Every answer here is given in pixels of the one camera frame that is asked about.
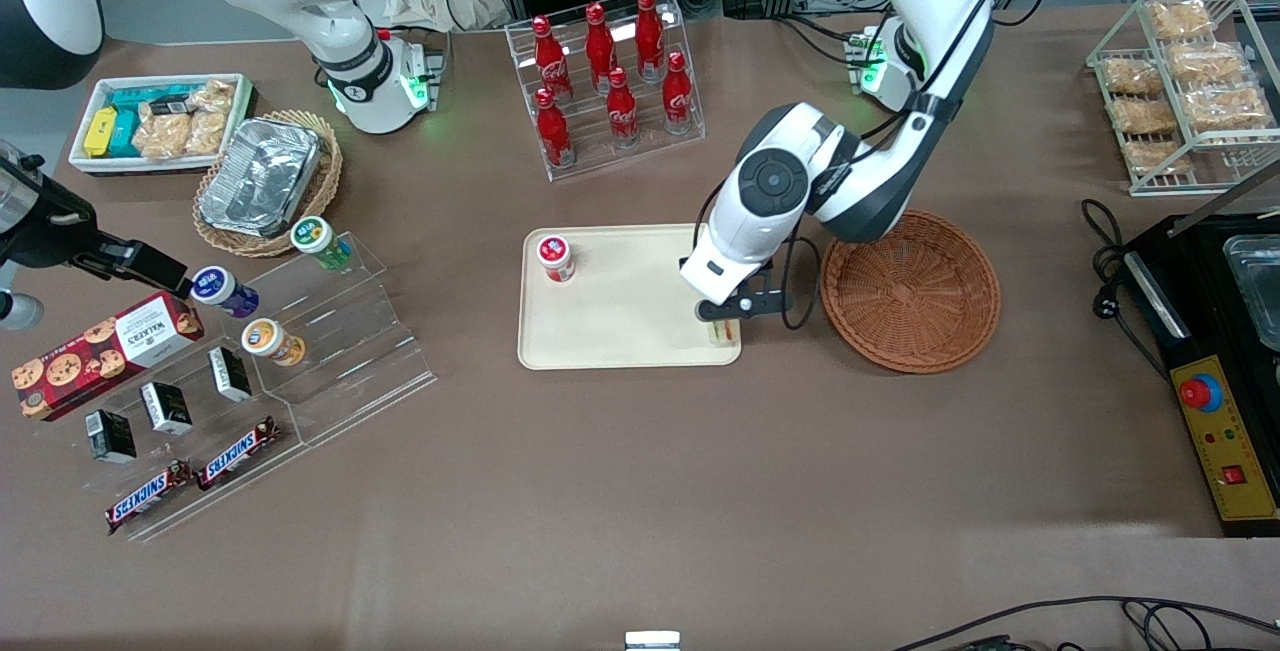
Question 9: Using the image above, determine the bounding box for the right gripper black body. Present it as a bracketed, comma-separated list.
[0, 157, 101, 270]

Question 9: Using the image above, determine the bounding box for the light rectangular plastic tray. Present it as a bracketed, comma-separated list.
[518, 223, 743, 370]

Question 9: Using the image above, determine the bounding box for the round brown wicker basket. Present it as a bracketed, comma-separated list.
[820, 209, 1002, 375]

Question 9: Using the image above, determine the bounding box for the light oval wicker basket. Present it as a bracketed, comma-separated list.
[193, 110, 344, 259]

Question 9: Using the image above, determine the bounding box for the white rectangular snack bin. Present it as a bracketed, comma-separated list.
[68, 73, 257, 178]

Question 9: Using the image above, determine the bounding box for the jar with blue lid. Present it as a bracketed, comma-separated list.
[190, 265, 260, 321]

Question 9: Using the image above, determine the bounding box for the red Walkers cookie box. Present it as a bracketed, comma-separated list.
[11, 290, 205, 423]

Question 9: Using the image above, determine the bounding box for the yellow snack box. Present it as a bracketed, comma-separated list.
[83, 107, 120, 159]

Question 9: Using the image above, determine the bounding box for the teal snack box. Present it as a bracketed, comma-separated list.
[105, 113, 143, 158]
[108, 85, 196, 117]

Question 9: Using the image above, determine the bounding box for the small black carton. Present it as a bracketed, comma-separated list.
[207, 345, 253, 403]
[84, 408, 138, 464]
[139, 381, 194, 436]

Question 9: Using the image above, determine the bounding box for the clear acrylic bottle rack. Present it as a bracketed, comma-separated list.
[504, 0, 707, 182]

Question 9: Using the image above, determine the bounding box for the aluminium foil container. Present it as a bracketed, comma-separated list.
[199, 117, 322, 238]

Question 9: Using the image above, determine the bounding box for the jar with orange lid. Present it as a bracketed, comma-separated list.
[241, 317, 307, 368]

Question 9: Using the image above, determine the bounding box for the white jar red lid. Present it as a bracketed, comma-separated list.
[537, 233, 577, 284]

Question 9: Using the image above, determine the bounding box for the red cola bottle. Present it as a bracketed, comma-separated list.
[606, 67, 641, 147]
[534, 88, 575, 169]
[662, 51, 695, 135]
[636, 0, 666, 80]
[531, 15, 573, 102]
[584, 2, 619, 92]

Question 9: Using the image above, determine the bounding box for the jar with green lid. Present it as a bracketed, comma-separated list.
[290, 215, 354, 271]

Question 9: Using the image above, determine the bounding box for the Snickers bar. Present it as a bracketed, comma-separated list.
[195, 416, 282, 491]
[104, 460, 194, 536]

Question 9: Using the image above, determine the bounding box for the clear acrylic stepped stand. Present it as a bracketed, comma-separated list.
[235, 231, 439, 448]
[60, 331, 307, 543]

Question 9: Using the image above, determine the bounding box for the bagged pastry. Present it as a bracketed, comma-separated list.
[1100, 57, 1167, 98]
[1125, 139, 1197, 178]
[1165, 41, 1247, 85]
[1107, 96, 1182, 136]
[1180, 85, 1274, 133]
[1144, 0, 1214, 41]

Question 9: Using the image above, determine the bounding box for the black sealing machine yellow panel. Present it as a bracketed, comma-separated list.
[1120, 166, 1280, 539]

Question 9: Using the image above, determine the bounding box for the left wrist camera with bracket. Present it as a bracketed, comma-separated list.
[714, 271, 784, 323]

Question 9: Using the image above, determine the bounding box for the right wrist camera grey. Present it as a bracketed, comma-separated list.
[0, 291, 46, 332]

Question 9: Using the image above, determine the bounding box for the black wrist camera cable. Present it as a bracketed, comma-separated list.
[690, 0, 1031, 330]

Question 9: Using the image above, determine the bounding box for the black power cable with plug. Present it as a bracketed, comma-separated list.
[1080, 198, 1171, 382]

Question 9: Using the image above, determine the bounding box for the white wire shelf rack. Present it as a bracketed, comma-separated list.
[1087, 0, 1280, 197]

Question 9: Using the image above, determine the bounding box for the black cable at table edge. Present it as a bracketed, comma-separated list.
[890, 595, 1280, 651]

